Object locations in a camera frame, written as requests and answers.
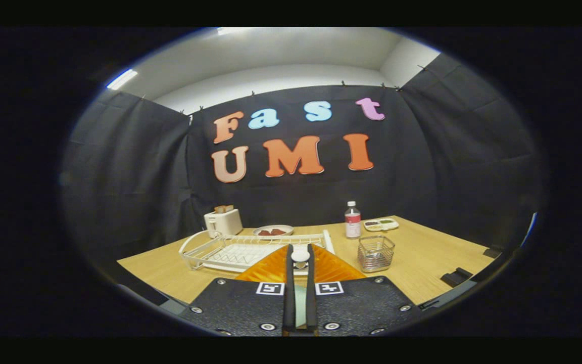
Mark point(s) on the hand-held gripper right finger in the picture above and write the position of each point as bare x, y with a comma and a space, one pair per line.
311, 303

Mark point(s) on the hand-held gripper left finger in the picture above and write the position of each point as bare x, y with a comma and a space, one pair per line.
289, 303

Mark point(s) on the white spoon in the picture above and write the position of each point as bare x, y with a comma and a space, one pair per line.
300, 254

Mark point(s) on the small white plate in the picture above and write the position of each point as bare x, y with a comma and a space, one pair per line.
287, 228

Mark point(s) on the white divided condiment dish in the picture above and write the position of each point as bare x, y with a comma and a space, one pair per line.
381, 224

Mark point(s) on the clear bottle with red label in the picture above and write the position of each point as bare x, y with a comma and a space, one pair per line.
352, 222

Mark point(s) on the white toaster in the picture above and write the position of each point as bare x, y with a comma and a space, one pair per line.
224, 222

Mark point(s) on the black clamp block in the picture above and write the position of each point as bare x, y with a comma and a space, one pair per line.
493, 251
456, 277

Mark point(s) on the black backdrop cloth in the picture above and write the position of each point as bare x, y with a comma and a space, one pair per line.
447, 167

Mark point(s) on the ceiling light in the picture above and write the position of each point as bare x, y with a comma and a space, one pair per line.
122, 79

